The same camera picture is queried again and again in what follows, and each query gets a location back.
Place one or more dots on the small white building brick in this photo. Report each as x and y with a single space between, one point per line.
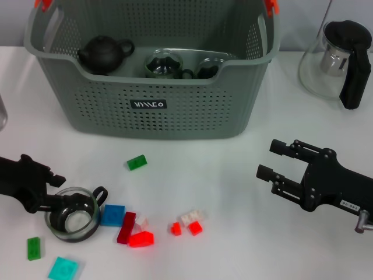
142 221

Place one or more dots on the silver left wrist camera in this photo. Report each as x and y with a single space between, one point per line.
2 113

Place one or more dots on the blue flat building brick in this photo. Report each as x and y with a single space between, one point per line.
112 216

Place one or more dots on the small green building brick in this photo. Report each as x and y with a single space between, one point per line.
137 162

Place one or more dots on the small red building brick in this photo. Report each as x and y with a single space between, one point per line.
195 228

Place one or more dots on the bright red sloped brick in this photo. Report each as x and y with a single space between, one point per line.
141 239

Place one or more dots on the long green building brick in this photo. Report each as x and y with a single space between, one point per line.
34 249

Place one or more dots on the translucent white building brick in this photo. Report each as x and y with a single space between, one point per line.
190 216

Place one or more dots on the dark red long brick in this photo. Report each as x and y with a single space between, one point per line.
126 229

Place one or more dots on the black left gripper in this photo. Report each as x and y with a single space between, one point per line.
23 181

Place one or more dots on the glass teacup with black holder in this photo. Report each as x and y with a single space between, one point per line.
163 65
73 236
208 70

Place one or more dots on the tiny red building brick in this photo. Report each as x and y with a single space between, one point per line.
176 229

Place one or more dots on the teal flat building brick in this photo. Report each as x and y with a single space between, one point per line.
62 269

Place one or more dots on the dark clay teapot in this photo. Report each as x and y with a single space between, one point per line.
102 55

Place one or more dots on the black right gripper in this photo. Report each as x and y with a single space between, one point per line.
335 186

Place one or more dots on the grey-green perforated storage basket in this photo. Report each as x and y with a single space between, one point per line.
175 122

